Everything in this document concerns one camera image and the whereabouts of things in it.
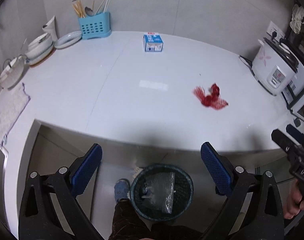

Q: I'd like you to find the white rice cooker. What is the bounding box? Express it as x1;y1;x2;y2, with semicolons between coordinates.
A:
252;37;299;96

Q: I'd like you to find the white microwave oven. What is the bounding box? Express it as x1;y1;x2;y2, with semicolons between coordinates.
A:
282;61;304;121

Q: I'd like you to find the white pot with lid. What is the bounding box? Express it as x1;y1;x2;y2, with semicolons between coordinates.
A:
0;55;25;89

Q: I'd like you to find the red mesh net bag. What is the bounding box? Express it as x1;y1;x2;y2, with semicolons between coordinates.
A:
192;83;229;110

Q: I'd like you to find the white pitcher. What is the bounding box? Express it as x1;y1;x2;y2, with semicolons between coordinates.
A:
42;16;58;42

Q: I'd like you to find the person's right hand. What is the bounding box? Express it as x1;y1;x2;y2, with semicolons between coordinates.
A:
283;179;302;219

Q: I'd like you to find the blue utensil holder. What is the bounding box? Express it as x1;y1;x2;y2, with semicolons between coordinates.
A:
78;12;112;40

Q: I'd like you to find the blue slipper left foot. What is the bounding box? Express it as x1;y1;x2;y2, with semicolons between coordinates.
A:
114;178;130;203

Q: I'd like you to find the black power cable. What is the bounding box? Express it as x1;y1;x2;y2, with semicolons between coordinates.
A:
239;55;254;71

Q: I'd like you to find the metal spoon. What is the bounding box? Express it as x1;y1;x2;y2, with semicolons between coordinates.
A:
84;7;94;17

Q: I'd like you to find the dark mesh trash bin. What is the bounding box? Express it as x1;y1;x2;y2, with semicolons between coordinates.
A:
129;164;194;222

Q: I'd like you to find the white ridged plate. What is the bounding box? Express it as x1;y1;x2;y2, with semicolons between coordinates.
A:
54;30;82;49

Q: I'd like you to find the small black gadget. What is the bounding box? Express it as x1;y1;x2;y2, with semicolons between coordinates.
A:
293;118;301;127

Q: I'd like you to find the white dish cloth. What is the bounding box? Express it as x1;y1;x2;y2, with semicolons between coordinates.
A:
0;83;31;146

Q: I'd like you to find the clear bubble wrap sheet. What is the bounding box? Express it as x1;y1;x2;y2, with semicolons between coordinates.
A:
142;172;175;214

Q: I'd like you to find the blue white milk carton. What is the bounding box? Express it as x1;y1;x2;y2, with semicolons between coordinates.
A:
143;33;163;52

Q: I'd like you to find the wall power socket right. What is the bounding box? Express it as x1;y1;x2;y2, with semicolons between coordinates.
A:
266;21;285;42

